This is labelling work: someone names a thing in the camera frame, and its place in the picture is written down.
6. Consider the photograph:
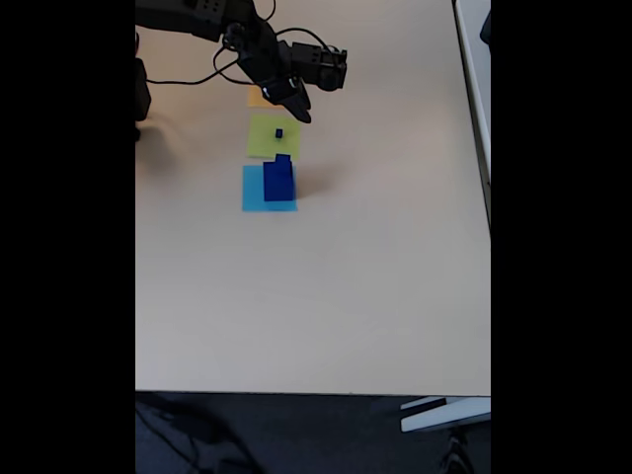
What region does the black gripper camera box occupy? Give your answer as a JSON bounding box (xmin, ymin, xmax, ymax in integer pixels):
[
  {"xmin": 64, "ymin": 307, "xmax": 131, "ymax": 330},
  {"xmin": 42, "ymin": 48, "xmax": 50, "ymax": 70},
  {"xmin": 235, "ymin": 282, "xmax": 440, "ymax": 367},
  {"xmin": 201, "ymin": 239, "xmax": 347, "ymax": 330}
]
[{"xmin": 289, "ymin": 41, "xmax": 349, "ymax": 93}]

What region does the black floor cable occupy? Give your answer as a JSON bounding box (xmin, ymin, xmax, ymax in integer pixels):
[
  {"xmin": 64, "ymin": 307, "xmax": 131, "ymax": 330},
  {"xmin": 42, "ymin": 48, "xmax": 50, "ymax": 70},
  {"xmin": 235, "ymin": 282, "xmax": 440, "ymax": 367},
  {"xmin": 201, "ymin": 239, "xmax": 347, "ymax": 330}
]
[
  {"xmin": 441, "ymin": 427, "xmax": 476, "ymax": 474},
  {"xmin": 135, "ymin": 394, "xmax": 263, "ymax": 474}
]

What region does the green paper square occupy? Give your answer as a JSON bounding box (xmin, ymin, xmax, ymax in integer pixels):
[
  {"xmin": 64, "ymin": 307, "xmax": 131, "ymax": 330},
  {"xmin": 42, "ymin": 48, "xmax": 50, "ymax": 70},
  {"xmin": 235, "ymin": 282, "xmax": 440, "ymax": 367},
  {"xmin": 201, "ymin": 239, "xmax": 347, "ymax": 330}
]
[{"xmin": 246, "ymin": 113, "xmax": 302, "ymax": 160}]

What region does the orange paper square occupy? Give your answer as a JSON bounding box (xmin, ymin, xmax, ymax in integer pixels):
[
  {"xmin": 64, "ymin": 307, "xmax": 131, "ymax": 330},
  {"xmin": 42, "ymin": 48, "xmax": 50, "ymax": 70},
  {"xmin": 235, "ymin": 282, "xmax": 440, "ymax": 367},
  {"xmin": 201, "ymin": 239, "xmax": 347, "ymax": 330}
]
[{"xmin": 247, "ymin": 84, "xmax": 285, "ymax": 110}]

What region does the white table foot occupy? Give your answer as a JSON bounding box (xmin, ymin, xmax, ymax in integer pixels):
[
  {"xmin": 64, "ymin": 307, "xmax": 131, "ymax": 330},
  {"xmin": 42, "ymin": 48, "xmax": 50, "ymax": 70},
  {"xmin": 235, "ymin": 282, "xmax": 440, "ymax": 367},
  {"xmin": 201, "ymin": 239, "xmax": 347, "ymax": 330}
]
[{"xmin": 399, "ymin": 395, "xmax": 492, "ymax": 435}]

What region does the light blue paper square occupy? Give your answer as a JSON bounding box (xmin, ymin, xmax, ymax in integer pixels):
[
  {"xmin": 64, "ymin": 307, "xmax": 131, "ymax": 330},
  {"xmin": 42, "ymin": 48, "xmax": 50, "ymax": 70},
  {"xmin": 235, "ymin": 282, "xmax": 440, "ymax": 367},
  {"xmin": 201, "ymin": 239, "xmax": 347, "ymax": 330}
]
[{"xmin": 241, "ymin": 164, "xmax": 299, "ymax": 213}]

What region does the large blue cube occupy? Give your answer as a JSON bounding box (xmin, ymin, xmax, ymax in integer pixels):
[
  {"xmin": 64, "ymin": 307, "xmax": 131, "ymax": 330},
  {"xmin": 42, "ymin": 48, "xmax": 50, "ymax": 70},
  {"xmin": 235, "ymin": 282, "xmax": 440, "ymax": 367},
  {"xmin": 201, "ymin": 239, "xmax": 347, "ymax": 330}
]
[{"xmin": 263, "ymin": 161, "xmax": 297, "ymax": 202}]

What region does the white neighbouring table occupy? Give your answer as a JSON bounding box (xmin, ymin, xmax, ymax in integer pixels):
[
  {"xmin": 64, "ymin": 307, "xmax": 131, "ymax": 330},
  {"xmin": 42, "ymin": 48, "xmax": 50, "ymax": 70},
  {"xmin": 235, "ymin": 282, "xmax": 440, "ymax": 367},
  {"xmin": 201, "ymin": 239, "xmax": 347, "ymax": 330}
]
[{"xmin": 452, "ymin": 0, "xmax": 492, "ymax": 233}]

